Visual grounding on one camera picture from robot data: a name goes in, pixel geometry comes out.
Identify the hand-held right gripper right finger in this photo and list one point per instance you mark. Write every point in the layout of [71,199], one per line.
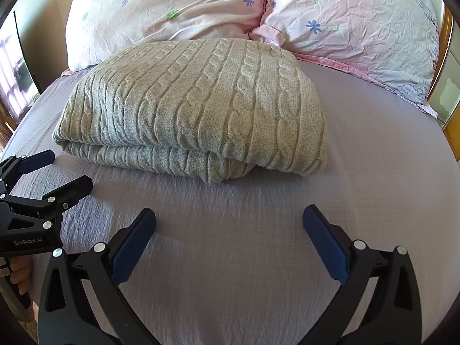
[326,245]

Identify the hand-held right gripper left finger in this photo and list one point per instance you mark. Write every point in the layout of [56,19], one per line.
[132,248]

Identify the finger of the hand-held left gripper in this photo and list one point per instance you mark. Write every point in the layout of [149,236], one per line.
[36,161]
[73,188]

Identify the person's left hand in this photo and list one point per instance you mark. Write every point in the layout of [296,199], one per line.
[21,275]

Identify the window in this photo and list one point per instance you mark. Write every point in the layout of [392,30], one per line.
[18,68]

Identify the bed with purple sheet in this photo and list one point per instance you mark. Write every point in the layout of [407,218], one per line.
[233,222]

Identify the pink floral pillow tree print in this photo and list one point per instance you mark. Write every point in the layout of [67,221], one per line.
[154,14]

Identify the pink floral pillow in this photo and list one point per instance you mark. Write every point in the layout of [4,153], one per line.
[359,32]

